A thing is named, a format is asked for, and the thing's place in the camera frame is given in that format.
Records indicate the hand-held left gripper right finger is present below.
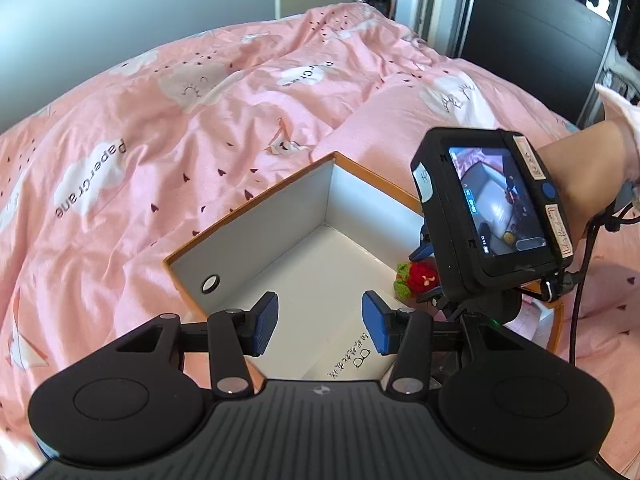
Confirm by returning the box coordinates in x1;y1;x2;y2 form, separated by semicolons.
361;289;506;396

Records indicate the light pink pouch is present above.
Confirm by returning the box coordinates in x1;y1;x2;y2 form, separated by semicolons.
510;300;557;347

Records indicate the red crochet strawberry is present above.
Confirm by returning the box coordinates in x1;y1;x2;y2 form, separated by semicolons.
394;259;442;302

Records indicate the person's right forearm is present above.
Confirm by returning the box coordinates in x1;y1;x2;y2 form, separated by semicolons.
537;82;640;262

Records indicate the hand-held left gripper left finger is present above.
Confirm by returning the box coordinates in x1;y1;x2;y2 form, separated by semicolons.
115;290;280;400

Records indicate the white printed tube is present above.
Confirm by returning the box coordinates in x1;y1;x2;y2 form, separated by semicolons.
300;305;397;387

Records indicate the pink printed blanket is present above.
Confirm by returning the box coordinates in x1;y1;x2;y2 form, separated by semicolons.
0;2;640;463

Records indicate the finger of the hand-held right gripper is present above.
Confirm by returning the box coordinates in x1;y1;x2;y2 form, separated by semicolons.
414;286;452;320
409;224;437;264

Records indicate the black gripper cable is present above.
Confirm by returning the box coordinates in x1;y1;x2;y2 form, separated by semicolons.
520;199;640;363

